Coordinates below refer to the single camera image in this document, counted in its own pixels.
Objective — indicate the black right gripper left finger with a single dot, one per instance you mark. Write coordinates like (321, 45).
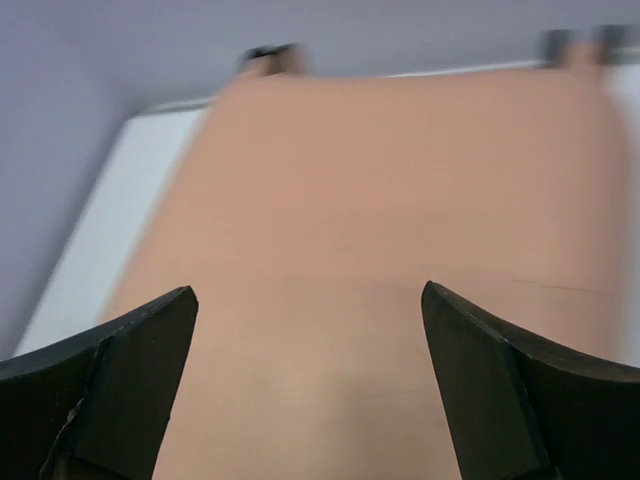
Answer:
(97, 405)

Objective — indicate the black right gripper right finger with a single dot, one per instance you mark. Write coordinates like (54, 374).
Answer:
(520, 406)

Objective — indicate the pink hard-shell suitcase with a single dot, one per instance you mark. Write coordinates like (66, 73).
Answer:
(311, 211)

